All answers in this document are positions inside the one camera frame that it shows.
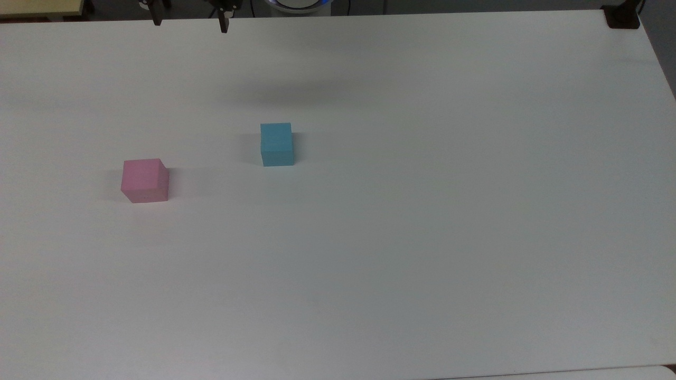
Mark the black Franka gripper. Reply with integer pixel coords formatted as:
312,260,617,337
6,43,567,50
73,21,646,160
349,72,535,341
151,0,241,34

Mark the blue cube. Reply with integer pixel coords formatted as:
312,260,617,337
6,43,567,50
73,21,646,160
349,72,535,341
260,122,295,167

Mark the pink cube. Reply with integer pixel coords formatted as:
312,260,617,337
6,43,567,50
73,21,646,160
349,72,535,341
120,158,170,204

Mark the yellowish wooden desk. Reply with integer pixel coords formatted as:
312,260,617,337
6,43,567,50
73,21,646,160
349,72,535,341
0,0,86,20

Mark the black camera clamp mount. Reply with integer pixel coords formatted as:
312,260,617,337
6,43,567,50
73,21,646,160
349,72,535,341
602,0,643,30

